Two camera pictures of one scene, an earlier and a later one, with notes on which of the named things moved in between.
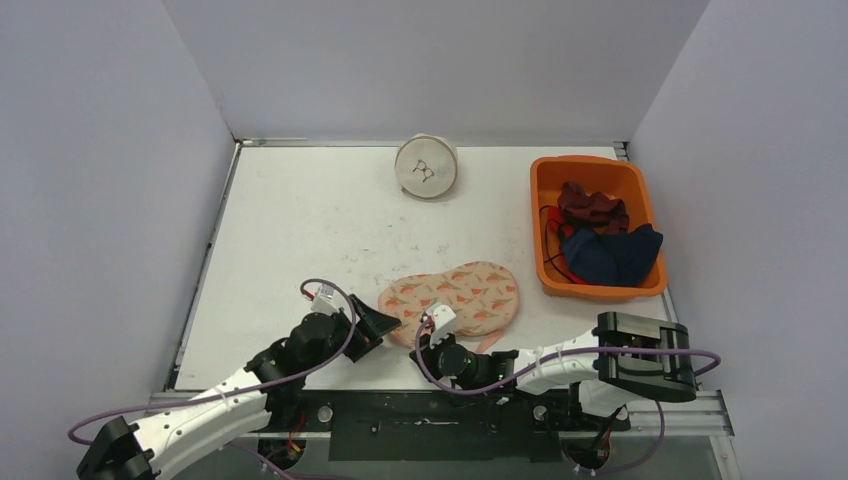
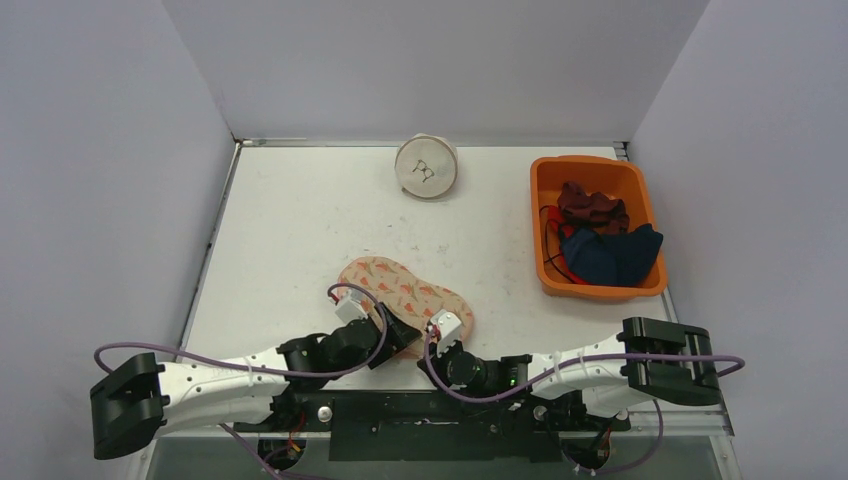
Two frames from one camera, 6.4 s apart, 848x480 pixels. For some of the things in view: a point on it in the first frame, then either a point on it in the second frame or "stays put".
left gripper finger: (369, 328) to (397, 335)
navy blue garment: (605, 259) stays put
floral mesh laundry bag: (482, 296) to (413, 300)
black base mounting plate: (431, 425) stays put
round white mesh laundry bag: (426, 165) stays put
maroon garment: (581, 210) stays put
